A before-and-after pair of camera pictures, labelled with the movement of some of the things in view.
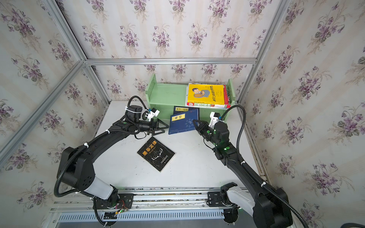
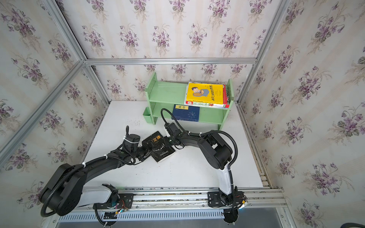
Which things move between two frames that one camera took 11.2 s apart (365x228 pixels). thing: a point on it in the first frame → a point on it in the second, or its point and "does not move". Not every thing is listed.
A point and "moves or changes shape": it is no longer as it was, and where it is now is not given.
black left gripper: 155,125 → 148,150
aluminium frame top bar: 171,61 does not move
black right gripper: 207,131 → 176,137
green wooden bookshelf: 164,97 does not move
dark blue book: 183,121 moves or changes shape
